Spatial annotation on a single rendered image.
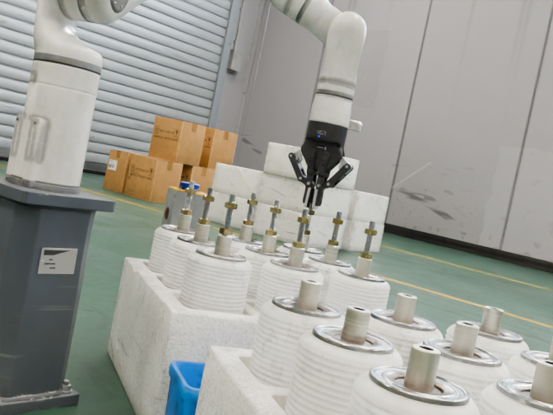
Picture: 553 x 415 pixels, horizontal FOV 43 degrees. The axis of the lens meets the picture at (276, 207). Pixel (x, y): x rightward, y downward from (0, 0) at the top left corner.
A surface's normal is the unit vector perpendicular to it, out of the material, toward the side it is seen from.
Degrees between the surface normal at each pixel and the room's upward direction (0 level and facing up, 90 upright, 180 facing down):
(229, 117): 90
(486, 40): 90
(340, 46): 107
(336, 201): 90
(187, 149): 90
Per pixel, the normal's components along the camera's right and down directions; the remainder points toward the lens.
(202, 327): 0.36, 0.12
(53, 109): 0.12, 0.07
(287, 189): -0.62, -0.08
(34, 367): 0.75, 0.18
